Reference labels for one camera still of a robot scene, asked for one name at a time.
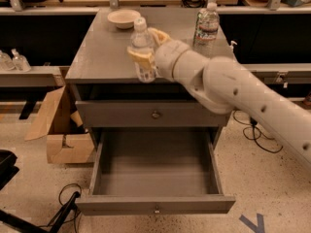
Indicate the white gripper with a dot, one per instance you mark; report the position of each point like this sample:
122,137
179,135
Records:
167,59

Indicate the blue label plastic bottle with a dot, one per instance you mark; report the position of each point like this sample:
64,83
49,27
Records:
140,39

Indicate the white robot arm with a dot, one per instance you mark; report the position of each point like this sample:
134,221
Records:
221,84

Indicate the clear green label water bottle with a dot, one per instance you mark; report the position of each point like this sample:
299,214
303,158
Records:
206,29

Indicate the grey wooden drawer cabinet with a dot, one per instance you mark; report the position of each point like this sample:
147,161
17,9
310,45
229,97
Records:
102,70

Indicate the closed grey upper drawer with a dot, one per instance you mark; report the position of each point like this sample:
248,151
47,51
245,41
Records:
147,114

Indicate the small white pump bottle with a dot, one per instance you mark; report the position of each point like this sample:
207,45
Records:
233,45

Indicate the open grey middle drawer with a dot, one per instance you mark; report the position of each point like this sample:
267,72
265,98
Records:
155,172

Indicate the clear sanitizer pump bottle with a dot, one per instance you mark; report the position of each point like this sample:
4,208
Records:
20,61

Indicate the white ceramic bowl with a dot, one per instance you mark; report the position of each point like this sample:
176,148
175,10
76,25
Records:
123,19

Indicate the brown cardboard box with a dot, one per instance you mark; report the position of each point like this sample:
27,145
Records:
59,121

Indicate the black chair edge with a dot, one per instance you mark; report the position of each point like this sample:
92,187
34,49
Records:
8,167

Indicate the black stand leg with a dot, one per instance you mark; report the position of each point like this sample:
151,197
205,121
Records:
67,213

